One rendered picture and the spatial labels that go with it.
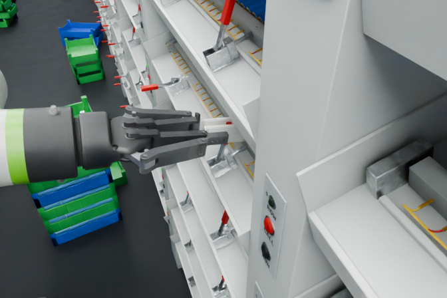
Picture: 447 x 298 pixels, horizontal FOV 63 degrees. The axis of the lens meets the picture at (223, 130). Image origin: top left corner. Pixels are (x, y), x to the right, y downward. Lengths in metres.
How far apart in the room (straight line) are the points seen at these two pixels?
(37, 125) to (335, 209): 0.34
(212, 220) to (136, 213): 1.06
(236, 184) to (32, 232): 1.42
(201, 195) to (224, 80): 0.41
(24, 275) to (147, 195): 0.60
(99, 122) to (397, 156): 0.34
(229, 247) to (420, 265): 0.49
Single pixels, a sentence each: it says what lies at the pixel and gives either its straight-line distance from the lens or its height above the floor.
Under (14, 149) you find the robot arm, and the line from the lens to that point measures 0.47.
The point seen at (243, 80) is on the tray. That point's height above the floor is 1.12.
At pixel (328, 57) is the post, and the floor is 1.24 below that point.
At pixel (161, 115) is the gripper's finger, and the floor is 1.03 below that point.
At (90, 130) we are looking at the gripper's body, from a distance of 0.48.
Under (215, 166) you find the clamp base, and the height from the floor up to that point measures 0.95.
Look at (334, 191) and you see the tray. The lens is 0.30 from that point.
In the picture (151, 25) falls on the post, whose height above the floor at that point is 1.01.
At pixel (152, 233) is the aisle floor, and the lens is 1.72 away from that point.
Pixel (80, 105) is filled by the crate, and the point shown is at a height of 0.52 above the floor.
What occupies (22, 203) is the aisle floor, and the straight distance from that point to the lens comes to 2.04.
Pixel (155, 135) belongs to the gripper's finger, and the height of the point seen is 1.04.
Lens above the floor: 1.34
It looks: 37 degrees down
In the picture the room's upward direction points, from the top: straight up
